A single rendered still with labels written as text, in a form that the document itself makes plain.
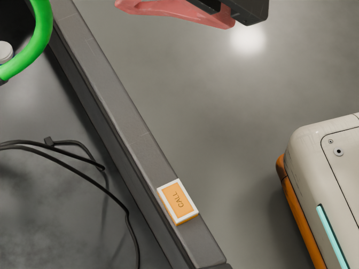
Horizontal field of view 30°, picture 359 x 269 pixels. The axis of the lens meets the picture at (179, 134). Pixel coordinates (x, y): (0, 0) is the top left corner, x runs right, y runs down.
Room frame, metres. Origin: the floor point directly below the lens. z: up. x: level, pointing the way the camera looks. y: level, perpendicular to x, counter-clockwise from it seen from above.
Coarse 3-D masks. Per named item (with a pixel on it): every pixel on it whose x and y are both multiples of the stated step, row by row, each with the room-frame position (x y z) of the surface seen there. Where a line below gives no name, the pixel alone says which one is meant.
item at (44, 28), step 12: (36, 0) 0.34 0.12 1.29; (48, 0) 0.35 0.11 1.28; (36, 12) 0.34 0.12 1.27; (48, 12) 0.34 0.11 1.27; (36, 24) 0.34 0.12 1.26; (48, 24) 0.34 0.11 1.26; (36, 36) 0.34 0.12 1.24; (48, 36) 0.34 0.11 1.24; (24, 48) 0.34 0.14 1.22; (36, 48) 0.34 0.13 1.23; (12, 60) 0.34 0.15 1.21; (24, 60) 0.34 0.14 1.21; (0, 72) 0.33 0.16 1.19; (12, 72) 0.33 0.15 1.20
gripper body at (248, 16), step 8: (224, 0) 0.25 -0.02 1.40; (232, 0) 0.26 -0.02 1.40; (240, 0) 0.26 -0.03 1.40; (248, 0) 0.26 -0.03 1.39; (256, 0) 0.27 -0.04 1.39; (264, 0) 0.27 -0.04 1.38; (232, 8) 0.26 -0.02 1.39; (240, 8) 0.26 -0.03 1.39; (248, 8) 0.26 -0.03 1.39; (256, 8) 0.26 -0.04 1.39; (264, 8) 0.27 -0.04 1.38; (232, 16) 0.26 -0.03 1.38; (240, 16) 0.26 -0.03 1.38; (248, 16) 0.26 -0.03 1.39; (256, 16) 0.26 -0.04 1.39; (264, 16) 0.26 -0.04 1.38; (248, 24) 0.26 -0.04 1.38
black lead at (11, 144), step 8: (0, 144) 0.36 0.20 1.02; (8, 144) 0.36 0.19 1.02; (32, 144) 0.37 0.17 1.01; (40, 144) 0.37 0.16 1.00; (48, 144) 0.46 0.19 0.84; (56, 144) 0.46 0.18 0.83; (80, 144) 0.47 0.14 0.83; (32, 152) 0.35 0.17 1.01; (40, 152) 0.36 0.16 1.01; (64, 152) 0.39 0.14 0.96; (88, 152) 0.45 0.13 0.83; (56, 160) 0.36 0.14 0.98; (88, 160) 0.41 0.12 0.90; (72, 168) 0.37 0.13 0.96; (104, 168) 0.42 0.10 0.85; (80, 176) 0.37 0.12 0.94; (96, 184) 0.37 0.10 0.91; (104, 192) 0.37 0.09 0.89; (128, 216) 0.36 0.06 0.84; (128, 224) 0.35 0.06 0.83; (136, 240) 0.33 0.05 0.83; (136, 248) 0.31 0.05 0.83; (136, 256) 0.30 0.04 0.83; (136, 264) 0.29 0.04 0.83
